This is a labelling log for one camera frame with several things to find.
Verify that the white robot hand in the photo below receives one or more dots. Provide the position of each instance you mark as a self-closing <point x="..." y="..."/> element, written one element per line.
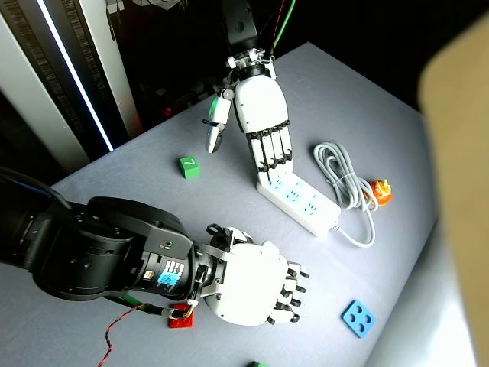
<point x="252" y="283"/>
<point x="260" y="103"/>

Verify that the grey table cloth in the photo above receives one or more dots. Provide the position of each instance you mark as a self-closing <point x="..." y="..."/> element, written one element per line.
<point x="344" y="267"/>

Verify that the green cube number 7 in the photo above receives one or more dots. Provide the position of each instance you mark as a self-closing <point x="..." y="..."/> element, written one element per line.
<point x="190" y="170"/>

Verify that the white power strip blue sockets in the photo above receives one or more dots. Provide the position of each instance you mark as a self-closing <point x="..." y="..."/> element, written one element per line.
<point x="322" y="221"/>

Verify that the blue four-hole block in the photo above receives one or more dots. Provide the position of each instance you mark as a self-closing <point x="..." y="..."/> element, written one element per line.
<point x="359" y="317"/>

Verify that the red building brick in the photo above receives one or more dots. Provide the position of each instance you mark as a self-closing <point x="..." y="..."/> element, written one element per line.
<point x="179" y="323"/>

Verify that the orange toy fruit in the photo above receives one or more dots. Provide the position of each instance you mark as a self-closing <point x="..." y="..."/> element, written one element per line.
<point x="382" y="197"/>

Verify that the white LED light strip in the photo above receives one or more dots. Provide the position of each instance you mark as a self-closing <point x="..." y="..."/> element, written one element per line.
<point x="75" y="76"/>

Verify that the green cube letter Y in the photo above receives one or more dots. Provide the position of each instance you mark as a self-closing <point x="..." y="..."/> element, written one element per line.
<point x="256" y="364"/>

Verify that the tan blurred panel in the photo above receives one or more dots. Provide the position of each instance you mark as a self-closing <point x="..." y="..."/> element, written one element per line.
<point x="466" y="153"/>

